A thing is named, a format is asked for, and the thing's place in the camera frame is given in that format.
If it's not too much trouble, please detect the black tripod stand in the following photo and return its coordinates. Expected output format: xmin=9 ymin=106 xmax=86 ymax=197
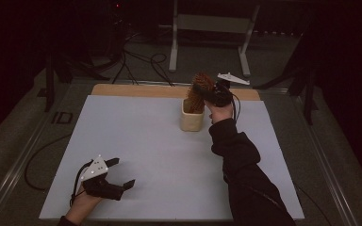
xmin=253 ymin=29 xmax=320 ymax=126

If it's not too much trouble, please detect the long black floor cable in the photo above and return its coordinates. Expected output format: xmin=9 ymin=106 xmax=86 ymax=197
xmin=24 ymin=133 xmax=74 ymax=191

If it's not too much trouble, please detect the person's right hand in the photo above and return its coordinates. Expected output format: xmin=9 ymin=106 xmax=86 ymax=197
xmin=205 ymin=100 xmax=235 ymax=125

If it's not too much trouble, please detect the grey metal stand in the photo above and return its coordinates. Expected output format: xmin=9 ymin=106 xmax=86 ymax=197
xmin=168 ymin=0 xmax=261 ymax=78

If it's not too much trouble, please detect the hand-held gripper cable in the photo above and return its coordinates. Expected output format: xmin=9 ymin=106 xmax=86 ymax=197
xmin=70 ymin=160 xmax=94 ymax=207
xmin=231 ymin=93 xmax=242 ymax=122

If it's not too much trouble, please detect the wooden hairbrush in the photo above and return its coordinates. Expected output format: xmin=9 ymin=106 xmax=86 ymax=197
xmin=186 ymin=73 xmax=216 ymax=115

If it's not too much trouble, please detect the right hand-held gripper cable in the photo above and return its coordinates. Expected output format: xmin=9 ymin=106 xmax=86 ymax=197
xmin=231 ymin=93 xmax=242 ymax=122

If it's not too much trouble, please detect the thin black floor cable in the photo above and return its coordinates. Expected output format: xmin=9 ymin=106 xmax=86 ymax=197
xmin=295 ymin=184 xmax=332 ymax=226

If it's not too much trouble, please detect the left hand-held gripper cable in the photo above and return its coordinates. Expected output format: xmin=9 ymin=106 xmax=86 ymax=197
xmin=70 ymin=160 xmax=94 ymax=207

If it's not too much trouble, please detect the black looped floor cable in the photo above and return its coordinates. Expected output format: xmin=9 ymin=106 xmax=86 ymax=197
xmin=150 ymin=52 xmax=175 ymax=88

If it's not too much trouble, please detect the cream square cup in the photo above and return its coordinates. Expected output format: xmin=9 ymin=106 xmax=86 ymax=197
xmin=179 ymin=98 xmax=206 ymax=133

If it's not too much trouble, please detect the person's left hand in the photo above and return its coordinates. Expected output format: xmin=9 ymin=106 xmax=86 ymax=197
xmin=65 ymin=185 xmax=103 ymax=225

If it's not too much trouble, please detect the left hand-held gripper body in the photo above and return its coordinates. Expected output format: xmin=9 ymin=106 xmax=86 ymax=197
xmin=79 ymin=154 xmax=125 ymax=202

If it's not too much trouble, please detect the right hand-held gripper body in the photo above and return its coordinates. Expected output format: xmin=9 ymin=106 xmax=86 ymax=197
xmin=211 ymin=73 xmax=251 ymax=107

